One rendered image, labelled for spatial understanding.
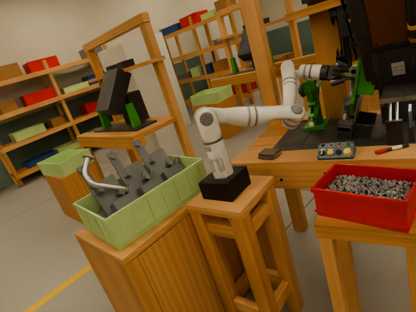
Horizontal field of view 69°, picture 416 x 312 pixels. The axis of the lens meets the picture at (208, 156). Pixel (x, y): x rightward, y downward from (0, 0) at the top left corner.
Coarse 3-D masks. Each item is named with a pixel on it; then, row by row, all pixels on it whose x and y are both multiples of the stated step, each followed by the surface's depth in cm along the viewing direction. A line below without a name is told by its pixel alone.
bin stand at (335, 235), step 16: (320, 224) 113; (336, 224) 110; (352, 224) 108; (320, 240) 116; (336, 240) 136; (352, 240) 108; (368, 240) 105; (384, 240) 101; (400, 240) 99; (336, 256) 117; (352, 256) 140; (336, 272) 119; (352, 272) 139; (336, 288) 122; (352, 288) 143; (336, 304) 126; (352, 304) 147
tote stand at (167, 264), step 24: (168, 216) 155; (96, 240) 154; (144, 240) 140; (168, 240) 149; (192, 240) 160; (96, 264) 166; (120, 264) 135; (144, 264) 140; (168, 264) 150; (192, 264) 161; (240, 264) 190; (120, 288) 155; (144, 288) 140; (168, 288) 150; (192, 288) 161; (216, 288) 175
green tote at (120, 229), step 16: (192, 160) 174; (176, 176) 157; (192, 176) 164; (160, 192) 151; (176, 192) 158; (192, 192) 165; (80, 208) 154; (96, 208) 171; (128, 208) 140; (144, 208) 146; (160, 208) 152; (176, 208) 158; (96, 224) 147; (112, 224) 135; (128, 224) 140; (144, 224) 146; (112, 240) 139; (128, 240) 141
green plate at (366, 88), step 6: (360, 60) 132; (360, 66) 134; (360, 72) 135; (360, 78) 136; (354, 84) 137; (360, 84) 137; (366, 84) 136; (354, 90) 138; (360, 90) 138; (366, 90) 137; (372, 90) 136; (354, 96) 139
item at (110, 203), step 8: (80, 168) 158; (112, 176) 165; (88, 184) 157; (96, 192) 158; (104, 192) 160; (112, 192) 162; (104, 200) 158; (112, 200) 161; (120, 200) 157; (128, 200) 160; (104, 208) 157; (112, 208) 158; (120, 208) 156
